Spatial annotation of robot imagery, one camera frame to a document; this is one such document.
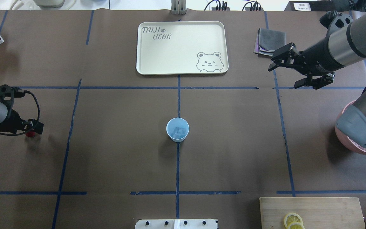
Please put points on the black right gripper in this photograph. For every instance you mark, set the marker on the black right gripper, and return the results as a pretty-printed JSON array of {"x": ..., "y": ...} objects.
[{"x": 318, "y": 56}]

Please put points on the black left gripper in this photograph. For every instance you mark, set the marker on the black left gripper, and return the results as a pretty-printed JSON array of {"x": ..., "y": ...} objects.
[{"x": 12, "y": 120}]

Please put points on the red strawberry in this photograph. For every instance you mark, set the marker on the red strawberry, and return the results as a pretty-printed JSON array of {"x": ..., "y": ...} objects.
[{"x": 31, "y": 134}]

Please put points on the clear ice cubes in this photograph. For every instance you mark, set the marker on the clear ice cubes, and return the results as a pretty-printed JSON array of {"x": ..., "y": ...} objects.
[{"x": 179, "y": 133}]

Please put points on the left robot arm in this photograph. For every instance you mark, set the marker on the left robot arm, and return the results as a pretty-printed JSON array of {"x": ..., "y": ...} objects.
[{"x": 6, "y": 107}]

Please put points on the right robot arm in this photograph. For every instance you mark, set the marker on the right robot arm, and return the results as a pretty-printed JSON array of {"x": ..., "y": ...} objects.
[{"x": 343, "y": 45}]

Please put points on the light blue plastic cup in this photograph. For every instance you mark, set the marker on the light blue plastic cup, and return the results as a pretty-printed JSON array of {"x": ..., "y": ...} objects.
[{"x": 176, "y": 122}]

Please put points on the folded grey cloth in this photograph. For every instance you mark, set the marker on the folded grey cloth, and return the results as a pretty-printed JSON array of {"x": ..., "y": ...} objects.
[{"x": 268, "y": 41}]

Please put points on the pink bowl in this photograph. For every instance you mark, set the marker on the pink bowl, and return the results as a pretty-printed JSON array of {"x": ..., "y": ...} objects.
[{"x": 361, "y": 148}]

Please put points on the cream bear serving tray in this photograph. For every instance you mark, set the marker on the cream bear serving tray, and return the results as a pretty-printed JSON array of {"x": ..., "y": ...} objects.
[{"x": 181, "y": 47}]

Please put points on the wooden cutting board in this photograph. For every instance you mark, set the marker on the wooden cutting board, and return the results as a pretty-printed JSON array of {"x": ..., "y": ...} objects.
[{"x": 316, "y": 212}]

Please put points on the lemon slice front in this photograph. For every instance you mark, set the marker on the lemon slice front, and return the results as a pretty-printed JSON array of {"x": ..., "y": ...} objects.
[{"x": 291, "y": 217}]

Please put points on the lemon slice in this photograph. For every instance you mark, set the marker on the lemon slice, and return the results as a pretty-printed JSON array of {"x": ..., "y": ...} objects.
[
  {"x": 295, "y": 225},
  {"x": 291, "y": 217}
]

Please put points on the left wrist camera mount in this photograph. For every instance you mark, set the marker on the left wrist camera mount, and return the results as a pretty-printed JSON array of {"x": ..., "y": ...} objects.
[{"x": 8, "y": 93}]

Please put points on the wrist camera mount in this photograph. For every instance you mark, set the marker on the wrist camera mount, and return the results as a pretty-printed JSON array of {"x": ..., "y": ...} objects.
[
  {"x": 8, "y": 93},
  {"x": 334, "y": 20}
]

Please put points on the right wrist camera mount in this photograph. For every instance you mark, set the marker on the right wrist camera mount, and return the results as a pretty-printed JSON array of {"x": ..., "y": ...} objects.
[{"x": 334, "y": 20}]

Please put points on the aluminium frame post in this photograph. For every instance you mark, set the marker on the aluminium frame post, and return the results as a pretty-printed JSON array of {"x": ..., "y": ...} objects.
[{"x": 178, "y": 7}]

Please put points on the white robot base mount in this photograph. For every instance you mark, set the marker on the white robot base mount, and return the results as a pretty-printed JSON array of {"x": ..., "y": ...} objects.
[{"x": 177, "y": 224}]

